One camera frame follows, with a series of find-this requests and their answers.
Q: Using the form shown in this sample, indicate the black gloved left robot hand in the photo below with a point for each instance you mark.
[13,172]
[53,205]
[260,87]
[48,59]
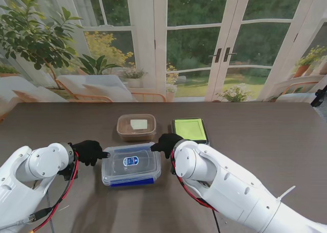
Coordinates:
[88,151]

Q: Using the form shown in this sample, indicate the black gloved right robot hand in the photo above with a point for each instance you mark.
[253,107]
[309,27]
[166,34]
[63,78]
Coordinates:
[166,144]

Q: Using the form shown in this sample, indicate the clear lid with green sheet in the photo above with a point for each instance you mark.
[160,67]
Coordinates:
[190,129]

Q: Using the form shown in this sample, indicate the brown translucent container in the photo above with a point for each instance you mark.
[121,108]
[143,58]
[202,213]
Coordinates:
[136,138]

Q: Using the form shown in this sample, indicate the small clear lid white label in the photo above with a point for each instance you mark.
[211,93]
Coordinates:
[139,124]

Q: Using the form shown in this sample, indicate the large clear lid blue sticker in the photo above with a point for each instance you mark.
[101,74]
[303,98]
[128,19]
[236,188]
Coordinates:
[130,161]

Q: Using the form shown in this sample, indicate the clear container with blue clips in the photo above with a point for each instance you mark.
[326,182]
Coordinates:
[132,180]

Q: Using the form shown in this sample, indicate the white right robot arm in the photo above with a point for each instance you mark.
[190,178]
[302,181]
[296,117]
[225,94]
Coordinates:
[230,187]

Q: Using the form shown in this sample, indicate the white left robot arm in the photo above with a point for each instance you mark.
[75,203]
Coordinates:
[28,176]

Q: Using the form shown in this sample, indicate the black tripod stand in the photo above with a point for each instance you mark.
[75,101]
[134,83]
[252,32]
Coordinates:
[319,96]

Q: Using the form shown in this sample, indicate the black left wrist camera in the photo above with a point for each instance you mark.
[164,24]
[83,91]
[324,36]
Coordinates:
[69,173]

